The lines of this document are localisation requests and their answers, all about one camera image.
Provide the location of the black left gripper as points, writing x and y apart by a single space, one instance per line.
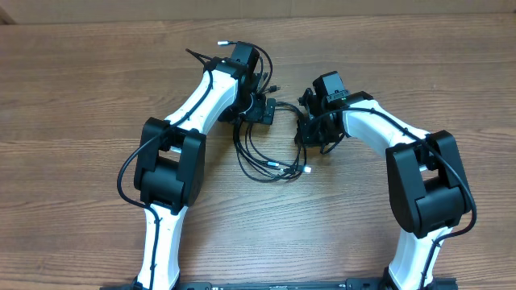
263 113

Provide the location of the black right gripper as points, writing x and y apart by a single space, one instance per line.
305 131

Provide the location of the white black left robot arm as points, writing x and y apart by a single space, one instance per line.
170 160

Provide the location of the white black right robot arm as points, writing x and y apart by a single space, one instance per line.
428 190

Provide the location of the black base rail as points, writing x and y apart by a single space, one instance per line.
282 285

